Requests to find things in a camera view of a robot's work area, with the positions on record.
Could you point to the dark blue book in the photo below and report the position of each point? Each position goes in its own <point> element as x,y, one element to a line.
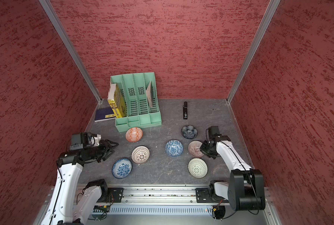
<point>104,114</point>

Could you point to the thin book in organizer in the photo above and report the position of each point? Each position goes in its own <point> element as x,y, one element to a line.
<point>149,94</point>

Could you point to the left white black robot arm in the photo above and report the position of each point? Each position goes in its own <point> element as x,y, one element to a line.
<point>61,210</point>

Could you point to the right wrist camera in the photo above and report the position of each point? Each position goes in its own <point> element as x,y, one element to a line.
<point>212,133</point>

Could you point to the white brown lattice bowl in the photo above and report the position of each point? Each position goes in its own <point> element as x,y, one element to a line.
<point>140,154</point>

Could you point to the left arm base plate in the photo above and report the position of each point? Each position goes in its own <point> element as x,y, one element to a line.
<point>112,195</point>

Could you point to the green plastic file organizer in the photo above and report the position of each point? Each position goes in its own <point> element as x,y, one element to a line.
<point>139,114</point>

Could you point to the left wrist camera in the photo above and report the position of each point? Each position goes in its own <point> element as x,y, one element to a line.
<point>84,140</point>

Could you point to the white green lattice bowl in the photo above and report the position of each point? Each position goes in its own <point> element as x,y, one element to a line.
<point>197,168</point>

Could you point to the aluminium mounting rail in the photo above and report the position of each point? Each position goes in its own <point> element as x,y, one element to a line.
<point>172,194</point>

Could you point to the orange patterned bowl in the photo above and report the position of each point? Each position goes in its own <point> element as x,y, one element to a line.
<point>134,134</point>

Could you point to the yellow book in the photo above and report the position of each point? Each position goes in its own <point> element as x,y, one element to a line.
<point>116,101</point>

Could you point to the blue swirl pattern bowl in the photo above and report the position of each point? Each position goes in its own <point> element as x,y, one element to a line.
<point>174,148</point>

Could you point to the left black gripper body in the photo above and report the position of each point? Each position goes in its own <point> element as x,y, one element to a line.
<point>96,152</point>

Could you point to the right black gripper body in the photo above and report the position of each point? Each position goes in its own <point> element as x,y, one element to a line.
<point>206,148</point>

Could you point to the blue floral rimmed bowl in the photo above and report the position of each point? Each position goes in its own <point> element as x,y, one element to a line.
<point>122,168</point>

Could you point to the pink brown striped bowl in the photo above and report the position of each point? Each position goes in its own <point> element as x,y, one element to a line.
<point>194,149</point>

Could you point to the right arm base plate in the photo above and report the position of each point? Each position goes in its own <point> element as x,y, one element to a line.
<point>203,195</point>

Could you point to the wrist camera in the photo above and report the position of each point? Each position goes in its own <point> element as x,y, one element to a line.
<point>84,140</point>
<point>212,133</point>

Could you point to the dark flower shaped bowl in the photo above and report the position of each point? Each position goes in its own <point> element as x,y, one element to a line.
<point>189,132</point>

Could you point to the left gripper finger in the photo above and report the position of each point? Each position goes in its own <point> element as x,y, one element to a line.
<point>106,155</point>
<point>108,144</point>

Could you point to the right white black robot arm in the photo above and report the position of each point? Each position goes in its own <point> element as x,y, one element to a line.
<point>245,188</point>

